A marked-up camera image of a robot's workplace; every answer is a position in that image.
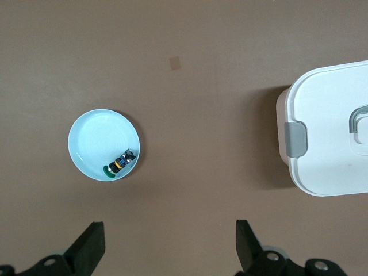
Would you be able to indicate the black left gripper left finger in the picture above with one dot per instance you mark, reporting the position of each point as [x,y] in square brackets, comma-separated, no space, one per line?
[86,247]

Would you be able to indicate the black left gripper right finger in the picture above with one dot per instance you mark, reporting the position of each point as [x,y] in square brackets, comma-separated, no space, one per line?
[247,247]

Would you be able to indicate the light blue round plate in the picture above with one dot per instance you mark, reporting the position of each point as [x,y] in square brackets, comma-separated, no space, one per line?
[97,138]

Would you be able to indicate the white lidded storage box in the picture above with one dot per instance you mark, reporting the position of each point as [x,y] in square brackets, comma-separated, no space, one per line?
[325,109]

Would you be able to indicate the brown tape patch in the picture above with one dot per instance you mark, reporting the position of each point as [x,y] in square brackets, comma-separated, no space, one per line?
[175,63]

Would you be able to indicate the green push button switch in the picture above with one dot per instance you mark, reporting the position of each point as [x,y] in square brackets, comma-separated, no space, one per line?
[119,164]

